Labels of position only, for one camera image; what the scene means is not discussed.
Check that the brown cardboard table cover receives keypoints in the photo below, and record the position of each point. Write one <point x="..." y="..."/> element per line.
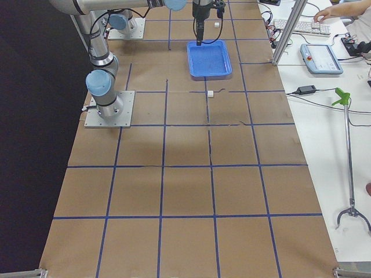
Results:
<point x="197" y="186"/>

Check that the green handled reacher grabber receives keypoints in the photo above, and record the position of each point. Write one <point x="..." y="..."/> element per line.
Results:
<point x="344" y="100"/>

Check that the teach pendant tablet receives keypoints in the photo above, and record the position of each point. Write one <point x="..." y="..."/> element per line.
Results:
<point x="320" y="59"/>

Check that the white keyboard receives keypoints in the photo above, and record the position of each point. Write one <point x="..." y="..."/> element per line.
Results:
<point x="305" y="27"/>

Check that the black device on desk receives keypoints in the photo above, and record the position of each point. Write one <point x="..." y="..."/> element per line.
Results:
<point x="356" y="49"/>

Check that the person's hand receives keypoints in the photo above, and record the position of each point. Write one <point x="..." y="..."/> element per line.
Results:
<point x="324" y="14"/>

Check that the black power adapter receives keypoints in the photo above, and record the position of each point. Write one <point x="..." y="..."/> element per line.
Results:
<point x="302" y="90"/>

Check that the aluminium frame post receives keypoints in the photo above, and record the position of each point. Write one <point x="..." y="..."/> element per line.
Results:
<point x="288" y="30"/>

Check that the blue plastic tray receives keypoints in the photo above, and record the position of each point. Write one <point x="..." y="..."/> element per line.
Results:
<point x="209" y="60"/>

